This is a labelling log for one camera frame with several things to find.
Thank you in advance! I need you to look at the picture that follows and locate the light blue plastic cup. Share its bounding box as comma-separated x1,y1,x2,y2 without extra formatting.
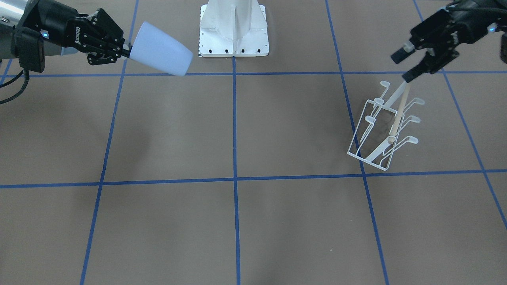
129,21,193,76

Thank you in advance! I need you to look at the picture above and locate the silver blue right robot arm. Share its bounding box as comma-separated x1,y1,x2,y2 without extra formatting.
1,0,132,65

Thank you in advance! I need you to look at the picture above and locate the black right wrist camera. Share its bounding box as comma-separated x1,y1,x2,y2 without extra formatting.
14,27,45,73

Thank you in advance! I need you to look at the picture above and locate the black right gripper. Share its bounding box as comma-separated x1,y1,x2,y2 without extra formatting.
24,0,132,66

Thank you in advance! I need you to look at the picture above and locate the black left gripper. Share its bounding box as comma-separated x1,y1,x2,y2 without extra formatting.
391,0,501,83

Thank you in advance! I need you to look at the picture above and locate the white wire cup holder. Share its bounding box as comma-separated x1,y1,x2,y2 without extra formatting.
347,81,425,171

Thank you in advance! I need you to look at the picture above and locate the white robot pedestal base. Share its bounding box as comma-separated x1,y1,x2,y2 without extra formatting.
198,0,270,57

